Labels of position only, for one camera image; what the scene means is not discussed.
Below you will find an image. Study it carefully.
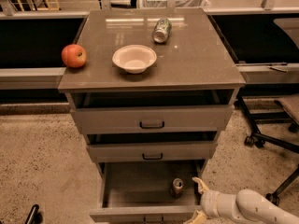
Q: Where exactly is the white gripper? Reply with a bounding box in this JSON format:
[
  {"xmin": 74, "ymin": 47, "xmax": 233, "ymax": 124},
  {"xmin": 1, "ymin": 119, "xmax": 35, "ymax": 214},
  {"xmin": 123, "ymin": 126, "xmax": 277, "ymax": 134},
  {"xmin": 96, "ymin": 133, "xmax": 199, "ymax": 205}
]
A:
[{"xmin": 183, "ymin": 177, "xmax": 240, "ymax": 224}]

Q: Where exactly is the orange soda can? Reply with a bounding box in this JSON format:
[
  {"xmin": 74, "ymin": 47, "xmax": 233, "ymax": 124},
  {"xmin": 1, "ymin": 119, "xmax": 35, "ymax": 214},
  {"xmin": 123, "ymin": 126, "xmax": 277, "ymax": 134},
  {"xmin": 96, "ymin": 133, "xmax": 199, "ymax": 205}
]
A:
[{"xmin": 170, "ymin": 178, "xmax": 184, "ymax": 198}]

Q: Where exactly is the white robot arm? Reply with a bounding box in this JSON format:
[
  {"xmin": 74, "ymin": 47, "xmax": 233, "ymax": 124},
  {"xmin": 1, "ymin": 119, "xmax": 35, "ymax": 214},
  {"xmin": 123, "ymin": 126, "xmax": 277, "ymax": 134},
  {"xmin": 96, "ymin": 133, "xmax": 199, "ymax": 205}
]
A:
[{"xmin": 183, "ymin": 177, "xmax": 299, "ymax": 224}]

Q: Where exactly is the middle grey drawer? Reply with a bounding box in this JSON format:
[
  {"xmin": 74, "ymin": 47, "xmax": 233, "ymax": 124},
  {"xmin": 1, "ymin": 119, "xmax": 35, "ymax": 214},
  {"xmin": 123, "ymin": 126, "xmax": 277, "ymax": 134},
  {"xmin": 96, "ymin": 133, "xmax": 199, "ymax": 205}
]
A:
[{"xmin": 87, "ymin": 132, "xmax": 218, "ymax": 162}]

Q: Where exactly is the grey drawer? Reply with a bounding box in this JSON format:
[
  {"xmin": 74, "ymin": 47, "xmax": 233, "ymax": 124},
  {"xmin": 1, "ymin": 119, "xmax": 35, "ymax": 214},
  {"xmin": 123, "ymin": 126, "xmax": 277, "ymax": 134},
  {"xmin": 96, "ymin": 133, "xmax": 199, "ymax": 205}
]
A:
[
  {"xmin": 87, "ymin": 132, "xmax": 218, "ymax": 162},
  {"xmin": 91, "ymin": 160, "xmax": 207, "ymax": 224},
  {"xmin": 66, "ymin": 89, "xmax": 235, "ymax": 134}
]

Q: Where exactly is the bottom grey drawer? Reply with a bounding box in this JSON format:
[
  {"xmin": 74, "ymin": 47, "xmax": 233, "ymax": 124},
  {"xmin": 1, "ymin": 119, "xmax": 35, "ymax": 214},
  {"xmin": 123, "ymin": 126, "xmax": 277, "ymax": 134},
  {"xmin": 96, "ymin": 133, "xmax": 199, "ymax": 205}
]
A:
[{"xmin": 91, "ymin": 160, "xmax": 207, "ymax": 224}]

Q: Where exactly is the top grey drawer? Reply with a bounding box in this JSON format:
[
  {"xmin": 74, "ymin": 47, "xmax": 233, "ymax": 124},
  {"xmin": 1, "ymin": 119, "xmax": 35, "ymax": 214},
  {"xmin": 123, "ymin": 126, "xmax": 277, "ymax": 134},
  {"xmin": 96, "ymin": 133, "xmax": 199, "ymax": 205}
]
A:
[{"xmin": 66, "ymin": 89, "xmax": 235, "ymax": 134}]

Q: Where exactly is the grey drawer cabinet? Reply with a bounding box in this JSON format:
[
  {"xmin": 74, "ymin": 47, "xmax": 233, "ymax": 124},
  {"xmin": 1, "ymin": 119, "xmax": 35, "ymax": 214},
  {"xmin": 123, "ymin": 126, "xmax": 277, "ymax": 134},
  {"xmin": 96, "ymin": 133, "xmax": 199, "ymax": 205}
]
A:
[{"xmin": 57, "ymin": 7, "xmax": 247, "ymax": 224}]

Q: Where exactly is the green soda can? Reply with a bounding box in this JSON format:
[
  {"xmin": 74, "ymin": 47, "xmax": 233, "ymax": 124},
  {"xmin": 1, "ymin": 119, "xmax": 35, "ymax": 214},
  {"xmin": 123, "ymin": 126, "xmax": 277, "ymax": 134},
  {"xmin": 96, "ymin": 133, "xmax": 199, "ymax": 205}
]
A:
[{"xmin": 152, "ymin": 18, "xmax": 172, "ymax": 44}]

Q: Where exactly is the black office chair base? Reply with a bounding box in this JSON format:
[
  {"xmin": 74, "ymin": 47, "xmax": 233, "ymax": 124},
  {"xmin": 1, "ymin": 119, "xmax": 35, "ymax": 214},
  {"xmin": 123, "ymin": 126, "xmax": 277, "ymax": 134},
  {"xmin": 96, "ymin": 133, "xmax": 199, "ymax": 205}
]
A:
[{"xmin": 234, "ymin": 94, "xmax": 299, "ymax": 208}]

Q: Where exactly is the white paper bowl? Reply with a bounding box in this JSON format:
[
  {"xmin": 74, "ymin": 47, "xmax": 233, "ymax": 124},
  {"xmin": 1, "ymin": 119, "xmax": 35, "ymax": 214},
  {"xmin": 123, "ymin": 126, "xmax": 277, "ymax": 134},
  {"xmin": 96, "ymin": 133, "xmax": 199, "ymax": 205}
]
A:
[{"xmin": 112, "ymin": 45, "xmax": 157, "ymax": 74}]

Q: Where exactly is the black object bottom left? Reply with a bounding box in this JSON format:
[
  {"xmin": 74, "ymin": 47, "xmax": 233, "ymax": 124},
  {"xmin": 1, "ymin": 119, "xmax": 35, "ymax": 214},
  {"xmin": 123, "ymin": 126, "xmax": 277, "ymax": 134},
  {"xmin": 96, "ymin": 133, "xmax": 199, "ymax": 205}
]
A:
[{"xmin": 24, "ymin": 204, "xmax": 43, "ymax": 224}]

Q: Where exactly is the red apple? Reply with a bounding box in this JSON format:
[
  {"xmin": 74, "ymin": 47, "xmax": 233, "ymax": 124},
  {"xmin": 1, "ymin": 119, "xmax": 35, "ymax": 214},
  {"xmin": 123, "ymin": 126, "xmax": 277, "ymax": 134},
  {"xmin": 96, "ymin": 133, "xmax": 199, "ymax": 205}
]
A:
[{"xmin": 61, "ymin": 44, "xmax": 87, "ymax": 68}]

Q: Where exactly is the white wire basket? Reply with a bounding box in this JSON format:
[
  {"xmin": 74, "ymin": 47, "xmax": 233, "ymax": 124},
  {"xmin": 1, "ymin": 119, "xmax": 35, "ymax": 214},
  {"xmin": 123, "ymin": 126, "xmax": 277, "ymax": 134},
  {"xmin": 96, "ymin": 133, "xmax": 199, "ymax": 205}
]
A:
[{"xmin": 136, "ymin": 0, "xmax": 211, "ymax": 8}]

